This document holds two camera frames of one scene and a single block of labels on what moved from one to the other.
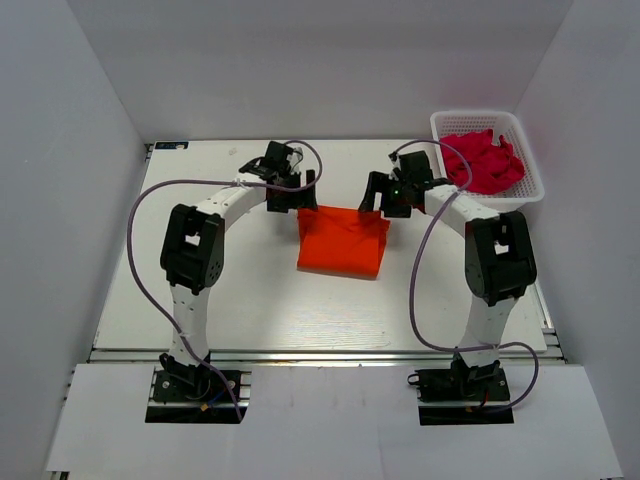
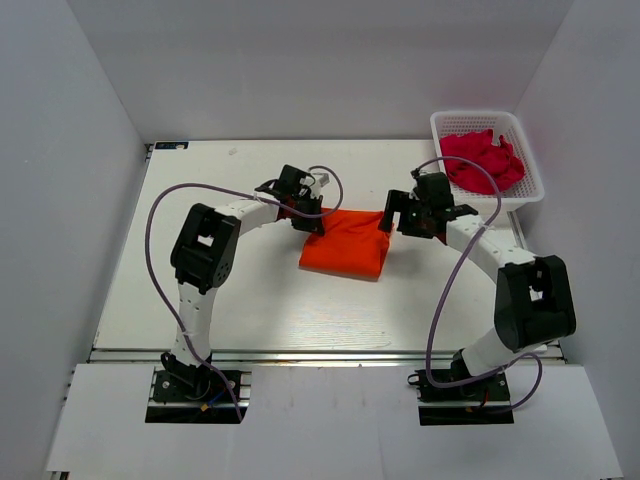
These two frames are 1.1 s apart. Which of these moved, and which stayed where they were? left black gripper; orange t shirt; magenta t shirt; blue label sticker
Moved: left black gripper
Stayed: magenta t shirt; blue label sticker; orange t shirt
